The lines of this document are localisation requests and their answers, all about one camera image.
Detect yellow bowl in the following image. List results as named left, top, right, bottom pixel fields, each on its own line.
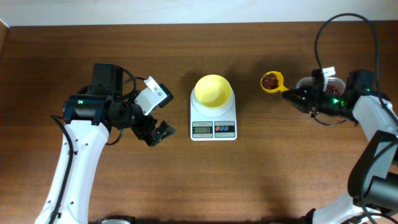
left=194, top=75, right=232, bottom=108

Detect white digital kitchen scale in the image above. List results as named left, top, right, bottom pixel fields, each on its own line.
left=190, top=90, right=238, bottom=141

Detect clear plastic container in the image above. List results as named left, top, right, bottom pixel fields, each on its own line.
left=296, top=77, right=346, bottom=105

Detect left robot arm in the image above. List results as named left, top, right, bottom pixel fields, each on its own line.
left=35, top=63, right=175, bottom=223

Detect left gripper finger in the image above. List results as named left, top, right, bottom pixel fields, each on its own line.
left=146, top=131, right=171, bottom=146
left=157, top=121, right=176, bottom=137

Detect yellow measuring scoop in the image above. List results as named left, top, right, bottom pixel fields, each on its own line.
left=260, top=71, right=289, bottom=93

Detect red adzuki beans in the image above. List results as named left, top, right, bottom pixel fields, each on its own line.
left=325, top=85, right=340, bottom=95

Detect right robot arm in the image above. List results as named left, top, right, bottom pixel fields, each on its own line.
left=282, top=70, right=397, bottom=223

